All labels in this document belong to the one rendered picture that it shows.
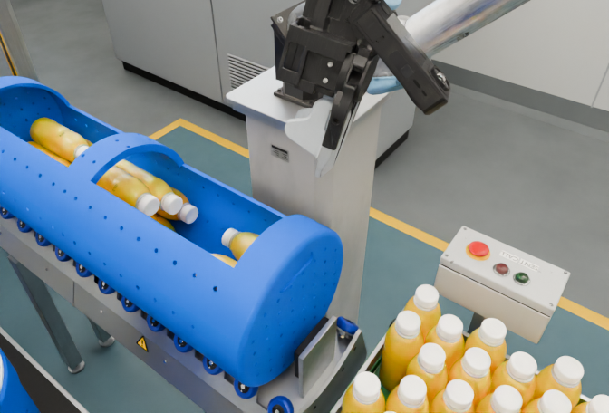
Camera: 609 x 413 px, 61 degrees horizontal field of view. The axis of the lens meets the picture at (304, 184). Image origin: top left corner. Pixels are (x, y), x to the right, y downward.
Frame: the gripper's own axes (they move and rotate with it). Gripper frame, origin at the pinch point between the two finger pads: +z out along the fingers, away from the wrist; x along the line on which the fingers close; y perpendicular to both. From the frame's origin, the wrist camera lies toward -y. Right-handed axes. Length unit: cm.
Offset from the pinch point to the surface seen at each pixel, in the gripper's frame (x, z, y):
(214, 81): -237, 92, 113
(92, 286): -23, 58, 42
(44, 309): -55, 115, 80
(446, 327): -19.9, 28.6, -24.4
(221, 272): -7.1, 25.9, 10.7
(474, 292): -31, 28, -29
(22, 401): 3, 61, 36
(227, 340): -2.4, 32.9, 5.9
